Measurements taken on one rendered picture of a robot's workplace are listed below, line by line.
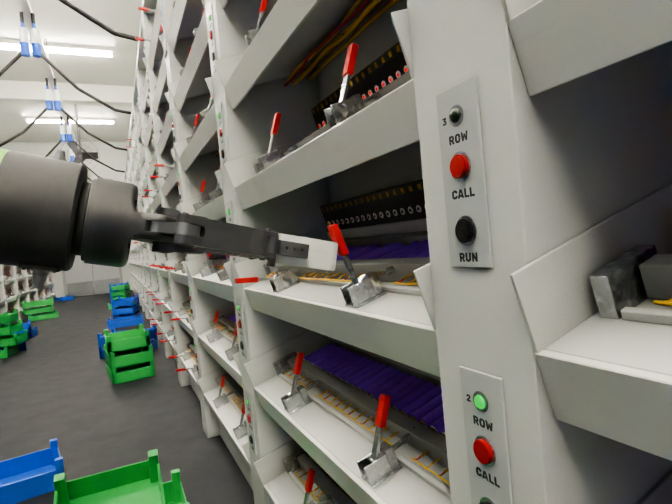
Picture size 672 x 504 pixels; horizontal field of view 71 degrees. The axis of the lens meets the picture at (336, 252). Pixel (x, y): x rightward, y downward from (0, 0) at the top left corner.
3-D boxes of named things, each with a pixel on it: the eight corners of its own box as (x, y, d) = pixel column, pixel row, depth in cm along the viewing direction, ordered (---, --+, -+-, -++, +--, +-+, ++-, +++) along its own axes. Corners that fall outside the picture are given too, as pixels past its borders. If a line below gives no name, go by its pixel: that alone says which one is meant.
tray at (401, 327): (454, 383, 37) (414, 271, 36) (252, 309, 92) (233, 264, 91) (610, 279, 45) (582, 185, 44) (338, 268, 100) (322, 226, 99)
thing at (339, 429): (475, 623, 38) (418, 474, 35) (262, 407, 92) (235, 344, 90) (627, 478, 46) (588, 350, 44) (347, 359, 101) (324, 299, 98)
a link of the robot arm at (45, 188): (3, 126, 34) (25, 152, 43) (-26, 287, 34) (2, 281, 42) (95, 146, 37) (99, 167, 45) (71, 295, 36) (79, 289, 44)
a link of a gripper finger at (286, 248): (258, 237, 46) (267, 235, 44) (306, 244, 48) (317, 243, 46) (256, 252, 46) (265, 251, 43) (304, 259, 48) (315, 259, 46)
